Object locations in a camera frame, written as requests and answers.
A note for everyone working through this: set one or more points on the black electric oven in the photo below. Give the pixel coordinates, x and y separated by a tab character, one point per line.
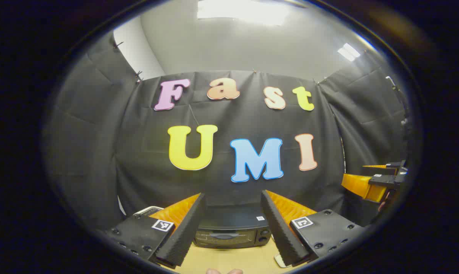
229	220

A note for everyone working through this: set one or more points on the white square food plate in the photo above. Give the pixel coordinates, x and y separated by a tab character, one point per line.
279	261

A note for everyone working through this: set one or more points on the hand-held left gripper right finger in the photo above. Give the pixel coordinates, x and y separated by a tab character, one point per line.
281	232

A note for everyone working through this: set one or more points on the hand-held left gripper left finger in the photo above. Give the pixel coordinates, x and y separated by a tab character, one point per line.
185	228

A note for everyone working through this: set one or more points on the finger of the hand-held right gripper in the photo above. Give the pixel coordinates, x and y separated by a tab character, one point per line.
389	167
360	184

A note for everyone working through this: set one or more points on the black backdrop cloth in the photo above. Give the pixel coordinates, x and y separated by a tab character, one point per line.
138	152

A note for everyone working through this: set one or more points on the white toaster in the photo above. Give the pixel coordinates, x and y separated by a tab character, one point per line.
149	209

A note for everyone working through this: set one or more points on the small ceiling light panel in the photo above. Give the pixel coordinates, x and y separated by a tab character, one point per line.
348	52

